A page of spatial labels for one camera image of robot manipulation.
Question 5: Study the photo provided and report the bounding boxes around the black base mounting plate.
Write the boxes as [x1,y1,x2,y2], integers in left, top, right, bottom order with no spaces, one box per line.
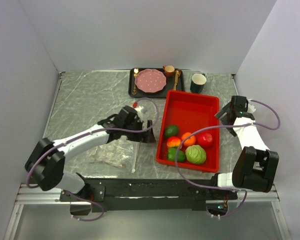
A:
[60,178,238,216]

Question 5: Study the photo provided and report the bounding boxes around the black serving tray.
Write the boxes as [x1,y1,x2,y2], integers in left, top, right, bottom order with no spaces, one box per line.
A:
[128,67,186,99]

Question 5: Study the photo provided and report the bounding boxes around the red yellow peach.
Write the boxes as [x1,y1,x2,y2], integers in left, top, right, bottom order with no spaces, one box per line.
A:
[166,136,182,149]

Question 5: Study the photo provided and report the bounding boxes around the green avocado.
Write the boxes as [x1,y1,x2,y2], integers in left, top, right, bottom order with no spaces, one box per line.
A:
[163,124,179,138]

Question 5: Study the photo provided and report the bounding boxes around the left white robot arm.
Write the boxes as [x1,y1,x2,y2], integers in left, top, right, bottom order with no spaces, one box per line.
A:
[24,105,156,201]

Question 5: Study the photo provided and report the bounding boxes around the red apple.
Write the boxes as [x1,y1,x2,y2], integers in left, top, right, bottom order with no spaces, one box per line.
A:
[196,132,214,149]

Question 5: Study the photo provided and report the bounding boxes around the green bell pepper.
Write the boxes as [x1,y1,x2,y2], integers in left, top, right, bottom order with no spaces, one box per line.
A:
[166,147,186,163]

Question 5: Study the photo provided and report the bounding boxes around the clear zip top bag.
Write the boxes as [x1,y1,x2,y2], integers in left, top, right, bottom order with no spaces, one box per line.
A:
[89,139,140,174]

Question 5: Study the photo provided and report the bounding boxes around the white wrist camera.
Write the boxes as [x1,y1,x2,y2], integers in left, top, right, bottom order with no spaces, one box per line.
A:
[247,99,256,114]
[132,102,147,119]

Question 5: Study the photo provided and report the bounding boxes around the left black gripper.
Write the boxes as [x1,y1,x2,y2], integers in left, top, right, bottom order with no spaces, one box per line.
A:
[123,118,156,144]

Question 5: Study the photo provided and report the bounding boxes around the gold fork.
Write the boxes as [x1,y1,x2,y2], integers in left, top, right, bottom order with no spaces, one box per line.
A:
[132,68,139,96]

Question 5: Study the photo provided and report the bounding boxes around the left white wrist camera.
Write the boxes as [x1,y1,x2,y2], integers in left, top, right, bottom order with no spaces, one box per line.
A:
[132,102,147,119]

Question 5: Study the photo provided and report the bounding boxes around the dark green paper cup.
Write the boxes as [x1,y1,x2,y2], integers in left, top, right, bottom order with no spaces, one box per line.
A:
[190,73,207,94]

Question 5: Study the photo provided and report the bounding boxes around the orange tangerine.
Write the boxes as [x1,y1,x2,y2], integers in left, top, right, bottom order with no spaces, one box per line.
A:
[181,132,196,148]

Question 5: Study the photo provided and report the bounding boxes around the pink dotted plate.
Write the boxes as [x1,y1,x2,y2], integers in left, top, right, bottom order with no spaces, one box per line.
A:
[134,68,167,93]

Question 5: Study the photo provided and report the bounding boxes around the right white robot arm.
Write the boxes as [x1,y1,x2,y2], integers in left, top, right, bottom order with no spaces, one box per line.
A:
[208,95,280,199]

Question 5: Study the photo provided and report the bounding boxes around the red plastic bin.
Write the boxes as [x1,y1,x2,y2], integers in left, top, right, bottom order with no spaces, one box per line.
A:
[156,90,220,173]

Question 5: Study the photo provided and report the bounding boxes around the aluminium frame rail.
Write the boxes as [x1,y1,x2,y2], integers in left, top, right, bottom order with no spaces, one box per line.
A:
[14,184,280,205]

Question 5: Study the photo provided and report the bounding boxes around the light green cabbage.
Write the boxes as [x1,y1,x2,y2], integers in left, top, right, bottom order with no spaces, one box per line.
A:
[185,145,207,165]

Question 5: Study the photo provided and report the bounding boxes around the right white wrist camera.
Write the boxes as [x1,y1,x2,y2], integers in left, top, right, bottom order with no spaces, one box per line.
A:
[247,99,256,114]

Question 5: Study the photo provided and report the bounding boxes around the orange ceramic cup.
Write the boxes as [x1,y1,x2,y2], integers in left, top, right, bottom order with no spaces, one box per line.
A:
[163,65,176,77]

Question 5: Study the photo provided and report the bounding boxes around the gold spoon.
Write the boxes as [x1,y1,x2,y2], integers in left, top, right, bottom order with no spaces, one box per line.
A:
[175,69,181,83]

